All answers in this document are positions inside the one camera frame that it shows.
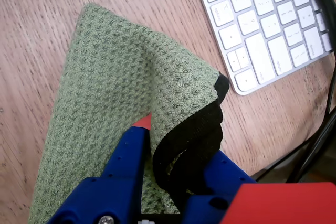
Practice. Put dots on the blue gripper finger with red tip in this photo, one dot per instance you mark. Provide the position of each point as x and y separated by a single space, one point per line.
223 174
131 155

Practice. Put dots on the green waffle microfibre cloth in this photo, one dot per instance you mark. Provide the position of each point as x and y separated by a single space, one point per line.
105 77

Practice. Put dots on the white slim keyboard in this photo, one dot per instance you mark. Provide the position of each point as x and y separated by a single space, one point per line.
262 51

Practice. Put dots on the red camera mount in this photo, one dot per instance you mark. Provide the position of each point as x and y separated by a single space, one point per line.
283 205

